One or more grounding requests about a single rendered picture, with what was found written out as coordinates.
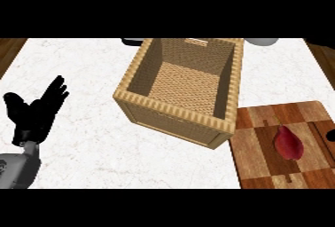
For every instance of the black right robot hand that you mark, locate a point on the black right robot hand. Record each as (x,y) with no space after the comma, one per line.
(332,135)

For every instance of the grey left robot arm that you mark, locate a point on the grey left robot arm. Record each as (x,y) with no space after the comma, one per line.
(16,170)

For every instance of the red pear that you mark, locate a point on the red pear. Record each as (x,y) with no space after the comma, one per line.
(287,144)

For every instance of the pale grey rounded object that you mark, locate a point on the pale grey rounded object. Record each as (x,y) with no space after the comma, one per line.
(261,41)

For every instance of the brown wooden cutting board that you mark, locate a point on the brown wooden cutting board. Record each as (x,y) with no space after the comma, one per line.
(279,147)

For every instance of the tan wicker basket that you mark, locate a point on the tan wicker basket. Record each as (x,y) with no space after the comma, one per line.
(187,85)

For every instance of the black object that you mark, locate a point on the black object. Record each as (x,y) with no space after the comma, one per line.
(131,41)

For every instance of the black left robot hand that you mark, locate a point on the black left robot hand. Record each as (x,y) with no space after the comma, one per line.
(38,112)

